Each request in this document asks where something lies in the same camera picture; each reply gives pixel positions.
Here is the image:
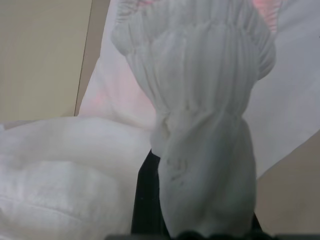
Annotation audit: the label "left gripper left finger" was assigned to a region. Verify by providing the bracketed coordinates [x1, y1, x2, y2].
[130, 147, 174, 237]

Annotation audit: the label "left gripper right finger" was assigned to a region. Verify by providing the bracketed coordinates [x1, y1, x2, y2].
[251, 211, 263, 236]

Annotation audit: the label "white shorts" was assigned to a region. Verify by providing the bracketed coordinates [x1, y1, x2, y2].
[0, 0, 320, 240]

